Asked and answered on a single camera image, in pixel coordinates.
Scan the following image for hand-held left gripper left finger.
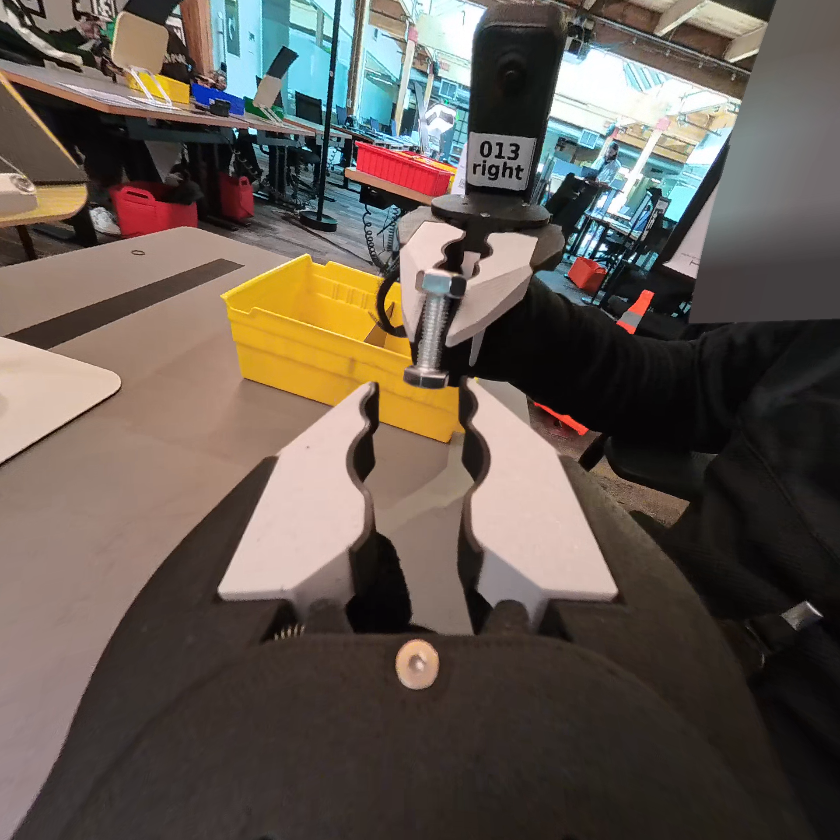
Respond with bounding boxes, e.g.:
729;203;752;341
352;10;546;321
217;382;380;621

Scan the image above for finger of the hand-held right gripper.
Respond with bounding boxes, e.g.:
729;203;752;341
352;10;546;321
446;230;541;349
399;220;468;345

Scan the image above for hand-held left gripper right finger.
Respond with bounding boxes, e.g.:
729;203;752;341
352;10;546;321
459;377;620;627

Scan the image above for steel hex bolt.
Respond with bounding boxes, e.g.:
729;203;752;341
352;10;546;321
415;271;468;372

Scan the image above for yellow storage bin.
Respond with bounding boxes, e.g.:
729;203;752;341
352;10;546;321
221;255;463;444

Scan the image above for person's right forearm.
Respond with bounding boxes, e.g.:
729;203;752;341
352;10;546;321
591;308;788;460

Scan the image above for person's right hand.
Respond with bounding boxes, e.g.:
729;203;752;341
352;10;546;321
461;271;613;429

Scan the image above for red storage bin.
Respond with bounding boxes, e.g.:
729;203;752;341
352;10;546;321
354;141;458;198

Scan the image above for small red crate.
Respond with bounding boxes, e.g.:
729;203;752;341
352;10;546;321
567;256;608;293

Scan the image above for black bin divider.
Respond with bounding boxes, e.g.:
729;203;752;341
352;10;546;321
364;302;404;350

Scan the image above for orange traffic cone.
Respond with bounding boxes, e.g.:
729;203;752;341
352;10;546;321
532;289;655;437

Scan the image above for black pole stand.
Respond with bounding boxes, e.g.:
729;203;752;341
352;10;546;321
301;0;342;232

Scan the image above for framed marker sign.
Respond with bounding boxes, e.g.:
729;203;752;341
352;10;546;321
659;141;732;280

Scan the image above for red tote basket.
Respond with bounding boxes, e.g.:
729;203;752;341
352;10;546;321
220;172;256;221
108;182;198;238

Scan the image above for small blue bin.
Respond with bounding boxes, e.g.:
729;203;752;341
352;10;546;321
190;82;245;114

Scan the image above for white folding stand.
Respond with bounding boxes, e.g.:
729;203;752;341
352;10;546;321
0;174;123;466

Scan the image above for small yellow bin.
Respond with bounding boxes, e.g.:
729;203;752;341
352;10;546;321
126;71;191;105

